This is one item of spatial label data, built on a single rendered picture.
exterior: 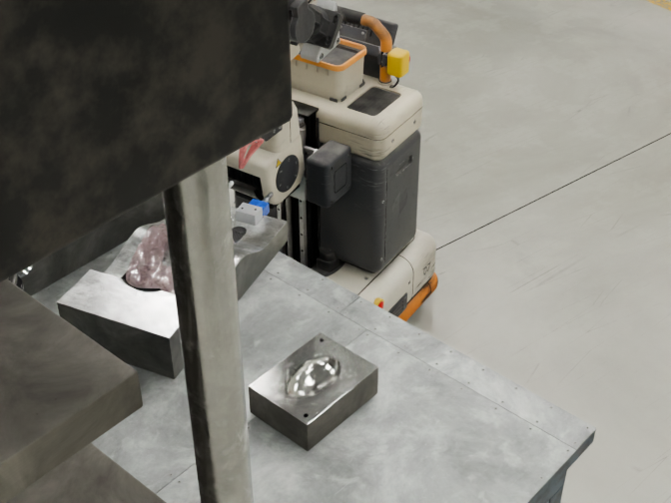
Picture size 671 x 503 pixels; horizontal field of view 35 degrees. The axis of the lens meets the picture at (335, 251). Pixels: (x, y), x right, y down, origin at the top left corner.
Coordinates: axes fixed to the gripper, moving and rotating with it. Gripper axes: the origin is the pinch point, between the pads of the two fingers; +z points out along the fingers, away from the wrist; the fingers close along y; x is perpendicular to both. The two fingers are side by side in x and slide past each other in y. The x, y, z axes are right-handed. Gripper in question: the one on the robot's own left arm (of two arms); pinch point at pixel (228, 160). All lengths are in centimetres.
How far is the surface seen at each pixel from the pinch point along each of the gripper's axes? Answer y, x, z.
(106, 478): 61, -101, 19
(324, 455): 56, -32, 38
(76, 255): -20.3, -19.4, 27.9
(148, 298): 9.4, -30.6, 25.3
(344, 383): 53, -25, 27
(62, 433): 71, -122, 3
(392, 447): 66, -24, 34
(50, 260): -21.2, -26.2, 28.6
